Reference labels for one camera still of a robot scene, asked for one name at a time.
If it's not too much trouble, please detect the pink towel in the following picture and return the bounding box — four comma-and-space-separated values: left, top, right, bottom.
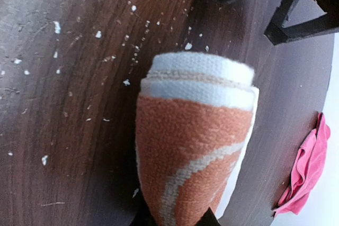
273, 113, 331, 216

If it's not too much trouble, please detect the orange bunny towel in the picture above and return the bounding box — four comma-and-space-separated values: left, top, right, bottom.
135, 52, 259, 225

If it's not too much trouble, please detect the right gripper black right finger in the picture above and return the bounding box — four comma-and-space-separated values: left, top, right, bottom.
196, 208, 220, 226

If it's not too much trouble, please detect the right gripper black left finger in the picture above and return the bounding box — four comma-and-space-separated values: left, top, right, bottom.
129, 191, 156, 226

